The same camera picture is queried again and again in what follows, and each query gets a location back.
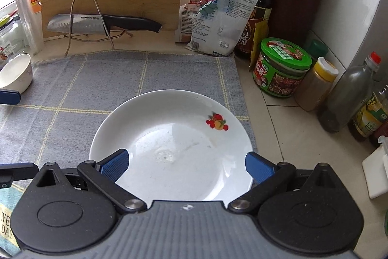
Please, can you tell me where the plain white bowl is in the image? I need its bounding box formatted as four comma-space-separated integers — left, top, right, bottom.
0, 53, 33, 94

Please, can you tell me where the grey teal kitchen towel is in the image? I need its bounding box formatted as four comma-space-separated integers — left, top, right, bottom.
1, 51, 255, 168

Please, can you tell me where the glass jar green lid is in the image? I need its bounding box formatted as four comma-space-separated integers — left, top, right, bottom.
0, 15, 29, 68

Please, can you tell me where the yellow lid spice jar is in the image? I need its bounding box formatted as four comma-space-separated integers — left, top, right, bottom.
294, 57, 339, 112

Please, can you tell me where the white container at right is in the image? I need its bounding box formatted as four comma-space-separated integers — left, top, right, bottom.
362, 136, 388, 199

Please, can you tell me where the green lid sauce jar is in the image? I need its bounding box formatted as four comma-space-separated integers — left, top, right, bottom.
252, 37, 312, 99

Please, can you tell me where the grey bottle red cap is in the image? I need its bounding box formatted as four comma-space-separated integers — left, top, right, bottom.
317, 52, 381, 134

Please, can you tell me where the yellow label oil bottle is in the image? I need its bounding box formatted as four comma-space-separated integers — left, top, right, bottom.
348, 85, 387, 142

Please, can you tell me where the clear plastic cup stack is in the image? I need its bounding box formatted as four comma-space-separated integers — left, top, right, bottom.
15, 0, 44, 55

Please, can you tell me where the dark soy sauce bottle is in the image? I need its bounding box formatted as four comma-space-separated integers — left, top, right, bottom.
234, 0, 272, 60

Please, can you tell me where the dark green lid jar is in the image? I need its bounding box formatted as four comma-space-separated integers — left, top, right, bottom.
305, 39, 329, 62

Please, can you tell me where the white blue plastic bag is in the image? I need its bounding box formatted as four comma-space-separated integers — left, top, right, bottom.
186, 0, 258, 57

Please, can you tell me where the red white package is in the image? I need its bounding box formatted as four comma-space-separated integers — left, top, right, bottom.
174, 0, 210, 43

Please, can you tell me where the kitchen knife black handle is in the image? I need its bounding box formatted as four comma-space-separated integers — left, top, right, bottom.
47, 14, 162, 35

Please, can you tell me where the metal wire rack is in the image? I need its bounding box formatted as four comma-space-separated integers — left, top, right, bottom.
65, 0, 134, 56

